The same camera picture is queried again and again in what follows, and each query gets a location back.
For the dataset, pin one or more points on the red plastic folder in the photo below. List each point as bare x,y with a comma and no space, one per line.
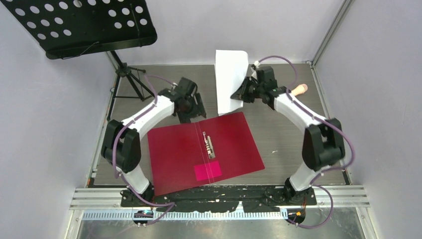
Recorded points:
179,160

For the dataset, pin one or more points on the aluminium rail frame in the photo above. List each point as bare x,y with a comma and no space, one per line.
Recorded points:
120,204

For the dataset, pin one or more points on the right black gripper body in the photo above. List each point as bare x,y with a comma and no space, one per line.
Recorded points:
256,90

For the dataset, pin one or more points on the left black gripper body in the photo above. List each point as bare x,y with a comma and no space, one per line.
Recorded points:
191,105

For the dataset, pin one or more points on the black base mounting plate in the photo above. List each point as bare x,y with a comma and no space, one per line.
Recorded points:
226,198

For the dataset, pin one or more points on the beige toy microphone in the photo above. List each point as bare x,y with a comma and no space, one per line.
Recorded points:
299,90

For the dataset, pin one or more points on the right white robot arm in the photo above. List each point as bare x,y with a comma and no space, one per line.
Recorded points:
323,144

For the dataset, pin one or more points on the metal folder clip mechanism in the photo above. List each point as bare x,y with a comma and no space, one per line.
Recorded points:
208,145

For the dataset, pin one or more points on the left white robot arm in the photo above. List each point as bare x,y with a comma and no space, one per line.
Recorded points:
121,145

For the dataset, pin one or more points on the black perforated music stand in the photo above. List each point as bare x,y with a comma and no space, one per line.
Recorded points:
67,29

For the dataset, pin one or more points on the white paper sheets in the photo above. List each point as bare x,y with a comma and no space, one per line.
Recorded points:
230,70

